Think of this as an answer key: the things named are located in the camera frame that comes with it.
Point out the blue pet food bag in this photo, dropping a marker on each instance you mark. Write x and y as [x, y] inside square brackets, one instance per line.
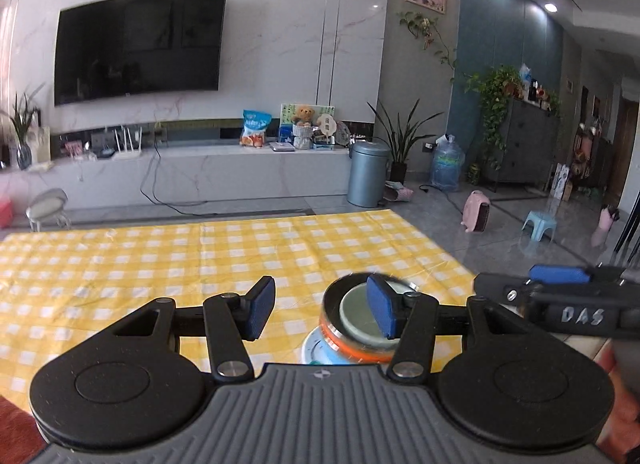
[256, 131]

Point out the yellow checked tablecloth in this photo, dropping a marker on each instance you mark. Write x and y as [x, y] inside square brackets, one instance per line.
[125, 264]

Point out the black wall television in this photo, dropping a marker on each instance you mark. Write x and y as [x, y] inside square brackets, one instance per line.
[140, 43]

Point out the white ribbed pot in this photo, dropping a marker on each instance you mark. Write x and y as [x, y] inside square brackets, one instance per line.
[303, 137]

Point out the grey blue trash bin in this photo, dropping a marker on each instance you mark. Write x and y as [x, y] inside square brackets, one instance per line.
[367, 173]

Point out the hanging vine plant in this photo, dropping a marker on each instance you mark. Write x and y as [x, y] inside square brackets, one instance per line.
[420, 26]

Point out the snake plant in black pot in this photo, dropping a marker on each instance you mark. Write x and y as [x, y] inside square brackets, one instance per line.
[398, 168]

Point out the round hand fan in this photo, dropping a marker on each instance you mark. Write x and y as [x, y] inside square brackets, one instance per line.
[327, 126]

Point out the green ceramic bowl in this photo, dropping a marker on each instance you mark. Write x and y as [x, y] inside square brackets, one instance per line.
[355, 314]

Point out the pink space heater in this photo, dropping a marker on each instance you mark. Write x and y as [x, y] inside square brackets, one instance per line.
[477, 214]

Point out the ceiling spotlight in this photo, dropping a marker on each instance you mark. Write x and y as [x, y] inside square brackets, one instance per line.
[550, 7]

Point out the blue water jug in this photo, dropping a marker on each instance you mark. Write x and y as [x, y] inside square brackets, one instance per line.
[447, 166]

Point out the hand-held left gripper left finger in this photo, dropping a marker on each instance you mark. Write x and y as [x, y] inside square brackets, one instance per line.
[262, 304]

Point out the dark grey cabinet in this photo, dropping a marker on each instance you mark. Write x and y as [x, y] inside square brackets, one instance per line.
[530, 143]

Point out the light blue plastic stool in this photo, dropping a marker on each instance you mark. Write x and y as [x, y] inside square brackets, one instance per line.
[539, 218]

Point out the brown teddy bear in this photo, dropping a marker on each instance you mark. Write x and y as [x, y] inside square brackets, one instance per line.
[303, 114]

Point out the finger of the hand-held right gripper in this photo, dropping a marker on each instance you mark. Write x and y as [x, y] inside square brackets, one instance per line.
[500, 286]
[560, 275]

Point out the white painted plate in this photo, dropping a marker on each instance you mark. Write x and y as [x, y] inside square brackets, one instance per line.
[312, 346]

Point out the potted ivy plant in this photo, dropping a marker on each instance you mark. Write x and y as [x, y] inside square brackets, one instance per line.
[495, 93]

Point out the red cloth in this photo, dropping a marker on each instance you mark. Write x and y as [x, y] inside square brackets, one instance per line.
[15, 429]

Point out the small round cushioned stool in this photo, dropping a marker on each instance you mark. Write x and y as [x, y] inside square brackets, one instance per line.
[47, 204]

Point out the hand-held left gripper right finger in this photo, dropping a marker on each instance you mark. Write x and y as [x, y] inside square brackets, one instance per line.
[382, 304]

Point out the white router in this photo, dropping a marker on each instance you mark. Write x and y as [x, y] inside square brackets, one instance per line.
[129, 152]

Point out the pink storage box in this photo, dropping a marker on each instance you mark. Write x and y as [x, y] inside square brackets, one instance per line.
[5, 211]

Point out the brown wooden door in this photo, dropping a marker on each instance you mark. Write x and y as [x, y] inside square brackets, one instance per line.
[627, 153]

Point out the orange steel bowl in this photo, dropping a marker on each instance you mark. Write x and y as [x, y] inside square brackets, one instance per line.
[350, 346]

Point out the silver laptop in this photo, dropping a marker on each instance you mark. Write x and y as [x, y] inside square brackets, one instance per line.
[281, 146]

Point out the green poster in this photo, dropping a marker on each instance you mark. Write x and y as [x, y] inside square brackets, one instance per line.
[286, 113]

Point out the plant in blue vase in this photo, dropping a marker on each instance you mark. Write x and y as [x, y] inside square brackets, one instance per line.
[22, 153]

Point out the white marble television console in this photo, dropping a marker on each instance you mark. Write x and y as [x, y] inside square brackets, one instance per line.
[225, 173]

